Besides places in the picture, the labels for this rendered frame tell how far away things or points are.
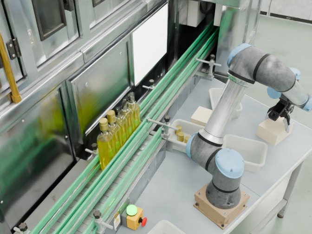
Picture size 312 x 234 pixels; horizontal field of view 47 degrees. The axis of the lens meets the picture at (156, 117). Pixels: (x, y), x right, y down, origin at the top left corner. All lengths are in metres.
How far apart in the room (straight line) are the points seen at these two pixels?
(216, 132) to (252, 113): 0.74
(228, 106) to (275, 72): 0.23
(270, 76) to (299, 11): 3.81
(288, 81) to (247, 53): 0.18
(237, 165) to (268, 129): 0.60
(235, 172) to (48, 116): 0.76
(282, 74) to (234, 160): 0.38
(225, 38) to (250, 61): 0.95
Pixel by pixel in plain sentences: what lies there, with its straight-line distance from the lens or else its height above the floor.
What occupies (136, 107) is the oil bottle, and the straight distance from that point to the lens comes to 1.67.
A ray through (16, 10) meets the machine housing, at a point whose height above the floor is 1.66.
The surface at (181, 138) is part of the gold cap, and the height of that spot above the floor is 0.80.
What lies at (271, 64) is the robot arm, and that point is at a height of 1.41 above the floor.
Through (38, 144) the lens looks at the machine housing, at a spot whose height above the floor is 1.14.
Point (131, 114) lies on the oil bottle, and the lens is 1.64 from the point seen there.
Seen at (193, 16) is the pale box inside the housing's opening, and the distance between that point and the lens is 2.52.
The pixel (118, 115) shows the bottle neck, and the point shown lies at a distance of 1.57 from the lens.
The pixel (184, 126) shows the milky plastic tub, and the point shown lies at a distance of 1.97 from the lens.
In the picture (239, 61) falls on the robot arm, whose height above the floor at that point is 1.38.
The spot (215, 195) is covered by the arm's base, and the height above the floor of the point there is 0.89.
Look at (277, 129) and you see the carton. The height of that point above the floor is 0.83.
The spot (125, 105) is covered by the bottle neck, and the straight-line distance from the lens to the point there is 1.60.
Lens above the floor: 2.12
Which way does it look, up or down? 40 degrees down
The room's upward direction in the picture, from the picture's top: straight up
